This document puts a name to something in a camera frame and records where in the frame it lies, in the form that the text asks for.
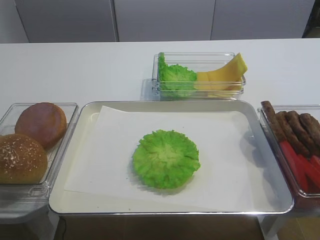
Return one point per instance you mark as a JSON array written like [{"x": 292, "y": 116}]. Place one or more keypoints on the clear lettuce cheese container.
[{"x": 197, "y": 62}]

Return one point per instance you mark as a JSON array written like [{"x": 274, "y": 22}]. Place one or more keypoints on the yellow cheese slices flat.
[{"x": 218, "y": 89}]

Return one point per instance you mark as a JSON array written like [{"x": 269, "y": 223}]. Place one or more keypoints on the yellow cheese slice upright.
[{"x": 231, "y": 72}]

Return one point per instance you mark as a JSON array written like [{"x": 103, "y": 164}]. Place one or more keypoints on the green lettuce leaf on tray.
[{"x": 165, "y": 159}]

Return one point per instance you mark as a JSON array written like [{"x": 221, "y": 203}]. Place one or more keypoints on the green lettuce in container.
[{"x": 175, "y": 80}]

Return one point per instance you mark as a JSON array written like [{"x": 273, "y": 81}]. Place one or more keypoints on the silver metal tray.
[{"x": 65, "y": 201}]

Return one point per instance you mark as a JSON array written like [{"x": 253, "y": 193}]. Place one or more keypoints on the white parchment paper sheet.
[{"x": 238, "y": 170}]

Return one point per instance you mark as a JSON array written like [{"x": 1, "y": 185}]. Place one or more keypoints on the plain brown bun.
[{"x": 44, "y": 122}]

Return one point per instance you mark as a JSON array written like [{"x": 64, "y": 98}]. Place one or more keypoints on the clear left bun container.
[{"x": 40, "y": 191}]

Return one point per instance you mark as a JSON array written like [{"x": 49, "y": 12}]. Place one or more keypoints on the clear right meat container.
[{"x": 314, "y": 110}]

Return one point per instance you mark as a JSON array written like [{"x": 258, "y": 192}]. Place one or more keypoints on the brown meat patties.
[{"x": 300, "y": 130}]

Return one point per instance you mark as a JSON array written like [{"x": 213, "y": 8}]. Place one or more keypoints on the sesame top bun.
[{"x": 22, "y": 160}]

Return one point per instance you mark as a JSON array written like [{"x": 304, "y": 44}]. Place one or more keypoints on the red tomato slices in container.
[{"x": 306, "y": 175}]

